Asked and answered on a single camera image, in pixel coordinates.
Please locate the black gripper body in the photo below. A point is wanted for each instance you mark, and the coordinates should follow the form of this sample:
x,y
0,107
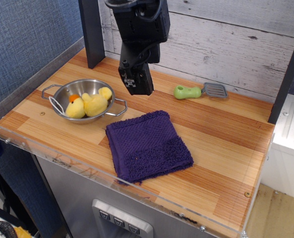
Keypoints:
x,y
136,54

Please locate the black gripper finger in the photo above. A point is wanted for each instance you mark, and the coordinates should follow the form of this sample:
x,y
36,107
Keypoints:
x,y
128,81
143,80

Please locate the purple terry cloth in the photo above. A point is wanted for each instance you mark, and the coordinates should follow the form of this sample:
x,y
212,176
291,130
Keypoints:
x,y
147,147

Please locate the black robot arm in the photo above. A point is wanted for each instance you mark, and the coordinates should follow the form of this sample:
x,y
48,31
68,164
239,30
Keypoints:
x,y
143,25

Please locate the yellow plush duck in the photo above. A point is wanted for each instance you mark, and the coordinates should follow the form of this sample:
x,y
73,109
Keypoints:
x,y
88,105

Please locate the clear acrylic edge guard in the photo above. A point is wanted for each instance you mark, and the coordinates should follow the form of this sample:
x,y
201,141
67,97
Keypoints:
x,y
215,193

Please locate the stainless steel cabinet front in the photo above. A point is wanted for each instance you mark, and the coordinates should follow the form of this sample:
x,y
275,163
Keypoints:
x,y
75,192

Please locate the silver button control panel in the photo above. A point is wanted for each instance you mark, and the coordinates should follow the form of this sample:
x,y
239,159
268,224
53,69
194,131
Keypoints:
x,y
115,223

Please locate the white side unit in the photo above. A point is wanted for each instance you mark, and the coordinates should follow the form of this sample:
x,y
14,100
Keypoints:
x,y
278,171

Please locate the green handled grey spatula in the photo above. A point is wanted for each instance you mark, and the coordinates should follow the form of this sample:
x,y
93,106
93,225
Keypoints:
x,y
210,89

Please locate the dark left support post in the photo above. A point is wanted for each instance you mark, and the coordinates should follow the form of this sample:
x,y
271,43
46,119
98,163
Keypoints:
x,y
92,31

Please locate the dark support post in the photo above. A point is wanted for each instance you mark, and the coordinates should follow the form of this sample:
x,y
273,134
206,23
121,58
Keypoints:
x,y
92,31
283,92

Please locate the steel bowl with handles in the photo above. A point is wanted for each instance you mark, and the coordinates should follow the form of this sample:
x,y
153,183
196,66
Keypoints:
x,y
58,96

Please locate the dark right support post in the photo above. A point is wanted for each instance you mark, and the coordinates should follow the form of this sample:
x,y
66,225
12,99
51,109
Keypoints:
x,y
283,92

